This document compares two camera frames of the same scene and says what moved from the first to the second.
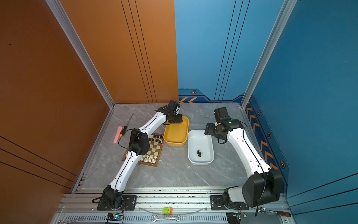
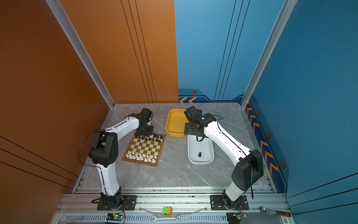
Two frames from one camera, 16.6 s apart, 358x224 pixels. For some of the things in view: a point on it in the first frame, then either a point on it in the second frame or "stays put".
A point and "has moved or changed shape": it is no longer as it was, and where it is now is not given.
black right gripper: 209,130 to 188,129
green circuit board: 114,216 stays put
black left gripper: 180,121 to 151,132
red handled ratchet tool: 264,210 stays put
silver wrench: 154,218 stays put
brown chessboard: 153,156 stays put
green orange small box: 168,210 stays put
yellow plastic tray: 176,134 has moved or changed shape
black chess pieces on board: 154,136 stays put
